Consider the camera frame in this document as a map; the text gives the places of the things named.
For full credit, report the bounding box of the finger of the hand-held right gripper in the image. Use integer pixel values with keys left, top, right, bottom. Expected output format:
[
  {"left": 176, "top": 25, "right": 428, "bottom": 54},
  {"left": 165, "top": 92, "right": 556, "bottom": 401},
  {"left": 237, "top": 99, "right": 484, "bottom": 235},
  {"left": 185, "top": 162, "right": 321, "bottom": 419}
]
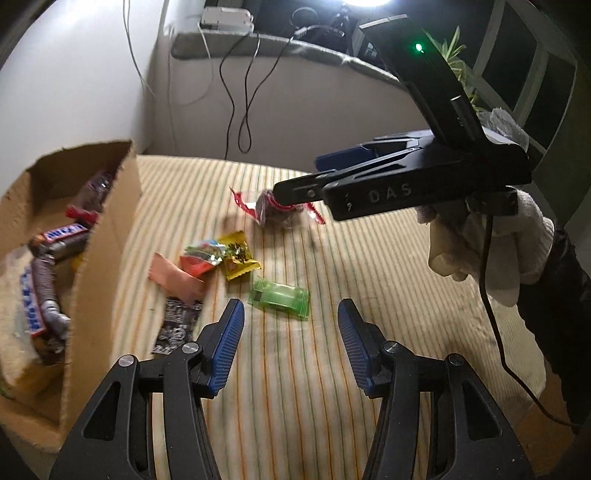
[
  {"left": 316, "top": 130, "right": 437, "bottom": 172},
  {"left": 272, "top": 170, "right": 334, "bottom": 206}
]

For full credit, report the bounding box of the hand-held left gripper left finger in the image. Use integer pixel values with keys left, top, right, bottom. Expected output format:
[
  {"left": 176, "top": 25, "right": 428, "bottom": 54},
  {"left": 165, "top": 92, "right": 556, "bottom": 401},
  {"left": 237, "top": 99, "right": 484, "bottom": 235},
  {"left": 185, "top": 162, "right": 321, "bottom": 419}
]
[{"left": 48, "top": 298, "right": 245, "bottom": 480}]

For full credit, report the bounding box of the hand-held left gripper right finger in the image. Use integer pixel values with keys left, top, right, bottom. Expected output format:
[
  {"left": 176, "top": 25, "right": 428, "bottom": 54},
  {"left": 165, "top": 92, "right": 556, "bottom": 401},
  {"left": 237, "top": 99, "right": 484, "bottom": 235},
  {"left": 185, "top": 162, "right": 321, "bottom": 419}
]
[{"left": 337, "top": 298, "right": 529, "bottom": 480}]

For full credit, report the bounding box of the red-ended dark candy packet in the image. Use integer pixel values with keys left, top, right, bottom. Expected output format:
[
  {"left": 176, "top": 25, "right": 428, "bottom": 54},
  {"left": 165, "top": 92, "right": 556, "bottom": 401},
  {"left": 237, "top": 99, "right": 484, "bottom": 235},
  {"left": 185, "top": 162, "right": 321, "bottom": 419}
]
[
  {"left": 229, "top": 187, "right": 326, "bottom": 229},
  {"left": 65, "top": 171, "right": 116, "bottom": 227}
]

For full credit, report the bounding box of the clear green snack packet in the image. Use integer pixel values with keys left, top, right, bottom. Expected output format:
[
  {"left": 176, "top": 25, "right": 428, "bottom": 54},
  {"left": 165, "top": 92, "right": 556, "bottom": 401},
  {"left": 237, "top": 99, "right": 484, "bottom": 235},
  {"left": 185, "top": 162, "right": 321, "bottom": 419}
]
[{"left": 248, "top": 276, "right": 311, "bottom": 320}]

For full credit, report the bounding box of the cardboard box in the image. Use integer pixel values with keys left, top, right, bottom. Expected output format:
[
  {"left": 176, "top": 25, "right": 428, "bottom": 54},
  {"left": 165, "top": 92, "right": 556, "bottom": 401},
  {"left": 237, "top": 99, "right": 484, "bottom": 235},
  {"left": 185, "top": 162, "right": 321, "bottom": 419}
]
[{"left": 0, "top": 140, "right": 144, "bottom": 446}]

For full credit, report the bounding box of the brown chocolate bar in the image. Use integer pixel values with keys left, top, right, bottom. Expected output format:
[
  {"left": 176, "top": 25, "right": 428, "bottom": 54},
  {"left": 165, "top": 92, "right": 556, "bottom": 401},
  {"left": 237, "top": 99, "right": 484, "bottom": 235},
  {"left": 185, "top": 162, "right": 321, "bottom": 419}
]
[
  {"left": 28, "top": 224, "right": 90, "bottom": 259},
  {"left": 21, "top": 258, "right": 72, "bottom": 340}
]

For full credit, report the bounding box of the person's right forearm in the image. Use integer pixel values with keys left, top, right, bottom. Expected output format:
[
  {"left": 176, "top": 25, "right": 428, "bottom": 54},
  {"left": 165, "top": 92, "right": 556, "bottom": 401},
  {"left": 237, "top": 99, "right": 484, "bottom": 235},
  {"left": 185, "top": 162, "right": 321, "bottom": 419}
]
[{"left": 517, "top": 226, "right": 591, "bottom": 430}]

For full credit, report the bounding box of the person's right hand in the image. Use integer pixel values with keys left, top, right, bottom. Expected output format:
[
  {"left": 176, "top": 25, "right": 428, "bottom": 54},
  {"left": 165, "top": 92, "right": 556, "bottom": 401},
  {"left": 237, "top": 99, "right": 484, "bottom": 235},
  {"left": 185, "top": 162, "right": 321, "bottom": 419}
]
[{"left": 416, "top": 187, "right": 555, "bottom": 308}]

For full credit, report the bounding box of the small black snack packet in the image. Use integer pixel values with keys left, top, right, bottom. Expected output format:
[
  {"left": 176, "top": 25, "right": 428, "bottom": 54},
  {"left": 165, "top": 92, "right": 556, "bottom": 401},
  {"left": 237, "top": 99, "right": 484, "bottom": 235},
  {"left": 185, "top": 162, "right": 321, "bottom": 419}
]
[{"left": 151, "top": 298, "right": 204, "bottom": 356}]

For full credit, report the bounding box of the striped yellow blanket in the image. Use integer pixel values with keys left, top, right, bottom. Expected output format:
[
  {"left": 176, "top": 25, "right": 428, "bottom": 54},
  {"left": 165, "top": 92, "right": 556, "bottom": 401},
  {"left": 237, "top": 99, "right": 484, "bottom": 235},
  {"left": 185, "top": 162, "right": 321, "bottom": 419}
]
[{"left": 111, "top": 154, "right": 550, "bottom": 480}]

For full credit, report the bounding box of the yellow candy packet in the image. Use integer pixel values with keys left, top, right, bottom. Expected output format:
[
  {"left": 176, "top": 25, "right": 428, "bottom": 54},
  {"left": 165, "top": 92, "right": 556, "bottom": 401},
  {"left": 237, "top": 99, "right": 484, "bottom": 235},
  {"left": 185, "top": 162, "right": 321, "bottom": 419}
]
[{"left": 217, "top": 231, "right": 262, "bottom": 282}]

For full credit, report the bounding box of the pink snack packet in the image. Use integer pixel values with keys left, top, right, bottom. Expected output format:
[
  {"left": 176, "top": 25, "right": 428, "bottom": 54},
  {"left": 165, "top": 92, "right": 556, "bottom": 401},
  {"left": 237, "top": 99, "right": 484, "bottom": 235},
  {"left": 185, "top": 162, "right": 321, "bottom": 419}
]
[{"left": 148, "top": 251, "right": 206, "bottom": 303}]

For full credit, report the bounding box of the multicoloured candy packet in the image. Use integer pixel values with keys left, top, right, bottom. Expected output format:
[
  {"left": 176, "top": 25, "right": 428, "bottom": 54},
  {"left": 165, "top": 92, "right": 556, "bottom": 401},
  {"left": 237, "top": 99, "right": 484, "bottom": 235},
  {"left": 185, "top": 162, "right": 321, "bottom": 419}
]
[{"left": 179, "top": 237, "right": 227, "bottom": 278}]

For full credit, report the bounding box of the potted spider plant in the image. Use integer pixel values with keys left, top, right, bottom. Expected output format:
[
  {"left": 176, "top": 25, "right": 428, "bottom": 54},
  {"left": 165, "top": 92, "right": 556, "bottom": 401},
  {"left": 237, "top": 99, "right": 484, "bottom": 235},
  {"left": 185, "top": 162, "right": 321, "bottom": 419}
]
[{"left": 436, "top": 25, "right": 485, "bottom": 114}]

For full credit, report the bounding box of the black light tripod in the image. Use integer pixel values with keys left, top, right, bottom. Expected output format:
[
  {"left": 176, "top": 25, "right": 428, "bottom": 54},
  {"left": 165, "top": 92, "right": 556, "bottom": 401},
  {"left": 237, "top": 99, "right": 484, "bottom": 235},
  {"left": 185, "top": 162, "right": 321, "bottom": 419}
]
[{"left": 323, "top": 7, "right": 363, "bottom": 51}]

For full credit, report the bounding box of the white plastic device box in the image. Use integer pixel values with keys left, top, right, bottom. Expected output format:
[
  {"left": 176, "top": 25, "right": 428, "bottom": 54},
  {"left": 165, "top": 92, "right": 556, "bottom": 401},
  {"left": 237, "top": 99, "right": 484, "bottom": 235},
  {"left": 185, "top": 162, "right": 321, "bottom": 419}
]
[{"left": 199, "top": 7, "right": 254, "bottom": 33}]

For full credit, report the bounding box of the white wardrobe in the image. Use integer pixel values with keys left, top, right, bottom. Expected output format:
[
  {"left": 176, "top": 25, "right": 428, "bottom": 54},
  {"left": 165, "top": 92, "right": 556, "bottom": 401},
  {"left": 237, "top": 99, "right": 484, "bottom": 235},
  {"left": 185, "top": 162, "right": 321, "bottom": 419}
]
[{"left": 0, "top": 0, "right": 153, "bottom": 153}]

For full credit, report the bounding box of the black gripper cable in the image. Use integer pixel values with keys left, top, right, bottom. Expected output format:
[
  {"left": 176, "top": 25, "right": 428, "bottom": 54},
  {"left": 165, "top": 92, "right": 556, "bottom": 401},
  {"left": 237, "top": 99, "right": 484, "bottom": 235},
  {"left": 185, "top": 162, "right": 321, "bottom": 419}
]
[{"left": 480, "top": 215, "right": 578, "bottom": 425}]

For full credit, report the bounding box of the white device cable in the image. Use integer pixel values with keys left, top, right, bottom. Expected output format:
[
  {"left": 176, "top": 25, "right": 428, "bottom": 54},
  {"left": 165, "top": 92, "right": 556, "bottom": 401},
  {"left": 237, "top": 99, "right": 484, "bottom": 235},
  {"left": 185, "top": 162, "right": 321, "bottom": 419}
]
[{"left": 196, "top": 23, "right": 215, "bottom": 104}]

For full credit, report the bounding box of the thin white wall cable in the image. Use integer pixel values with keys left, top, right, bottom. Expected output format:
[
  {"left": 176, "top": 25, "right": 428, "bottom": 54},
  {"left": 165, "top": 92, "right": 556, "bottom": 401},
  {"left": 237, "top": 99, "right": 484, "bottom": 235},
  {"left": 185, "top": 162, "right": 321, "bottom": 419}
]
[{"left": 122, "top": 0, "right": 158, "bottom": 97}]

